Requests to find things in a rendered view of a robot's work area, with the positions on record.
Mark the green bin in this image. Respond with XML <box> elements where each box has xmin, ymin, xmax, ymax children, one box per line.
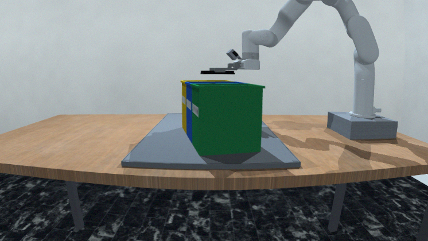
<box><xmin>190</xmin><ymin>83</ymin><xmax>265</xmax><ymax>156</ymax></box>

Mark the blue bin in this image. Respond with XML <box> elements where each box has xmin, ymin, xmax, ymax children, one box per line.
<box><xmin>185</xmin><ymin>81</ymin><xmax>241</xmax><ymax>143</ymax></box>

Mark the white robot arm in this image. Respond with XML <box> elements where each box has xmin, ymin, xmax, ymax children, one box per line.
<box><xmin>226</xmin><ymin>0</ymin><xmax>382</xmax><ymax>118</ymax></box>

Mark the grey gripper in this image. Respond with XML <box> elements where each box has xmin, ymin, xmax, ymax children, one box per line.
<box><xmin>209</xmin><ymin>59</ymin><xmax>260</xmax><ymax>72</ymax></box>

